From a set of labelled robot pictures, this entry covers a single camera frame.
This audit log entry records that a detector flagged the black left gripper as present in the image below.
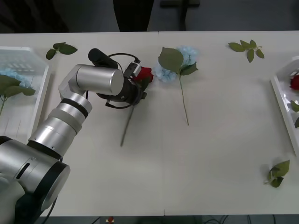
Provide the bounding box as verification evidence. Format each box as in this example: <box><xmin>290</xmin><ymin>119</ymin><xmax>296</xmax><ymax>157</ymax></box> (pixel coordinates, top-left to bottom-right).
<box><xmin>133</xmin><ymin>80</ymin><xmax>148</xmax><ymax>103</ymax></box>

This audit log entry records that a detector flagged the red rose with green stem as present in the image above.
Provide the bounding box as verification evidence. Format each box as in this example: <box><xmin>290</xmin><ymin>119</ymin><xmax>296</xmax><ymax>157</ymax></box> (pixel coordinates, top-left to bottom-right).
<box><xmin>289</xmin><ymin>74</ymin><xmax>299</xmax><ymax>129</ymax></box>
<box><xmin>120</xmin><ymin>67</ymin><xmax>155</xmax><ymax>147</ymax></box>

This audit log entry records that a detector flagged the pale blue flower long stem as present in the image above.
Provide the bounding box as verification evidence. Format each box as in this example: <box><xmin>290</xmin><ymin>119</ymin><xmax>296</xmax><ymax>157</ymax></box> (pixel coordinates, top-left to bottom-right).
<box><xmin>0</xmin><ymin>68</ymin><xmax>36</xmax><ymax>117</ymax></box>
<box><xmin>154</xmin><ymin>45</ymin><xmax>199</xmax><ymax>126</ymax></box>

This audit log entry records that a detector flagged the loose green leaf twig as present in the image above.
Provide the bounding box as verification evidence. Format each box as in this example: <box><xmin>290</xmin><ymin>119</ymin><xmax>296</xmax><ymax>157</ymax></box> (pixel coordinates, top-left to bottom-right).
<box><xmin>228</xmin><ymin>39</ymin><xmax>265</xmax><ymax>63</ymax></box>
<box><xmin>45</xmin><ymin>42</ymin><xmax>78</xmax><ymax>61</ymax></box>
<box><xmin>263</xmin><ymin>159</ymin><xmax>291</xmax><ymax>188</ymax></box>

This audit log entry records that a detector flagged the shallow white box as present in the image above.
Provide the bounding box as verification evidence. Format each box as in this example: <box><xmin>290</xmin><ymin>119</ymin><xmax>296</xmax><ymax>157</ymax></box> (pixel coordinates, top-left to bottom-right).
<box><xmin>0</xmin><ymin>46</ymin><xmax>52</xmax><ymax>138</ymax></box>
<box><xmin>270</xmin><ymin>55</ymin><xmax>299</xmax><ymax>157</ymax></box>

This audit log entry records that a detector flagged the pale grey robot torso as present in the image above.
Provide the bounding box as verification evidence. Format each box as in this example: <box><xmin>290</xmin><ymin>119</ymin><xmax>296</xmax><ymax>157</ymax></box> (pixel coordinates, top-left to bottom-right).
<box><xmin>0</xmin><ymin>176</ymin><xmax>26</xmax><ymax>224</ymax></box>

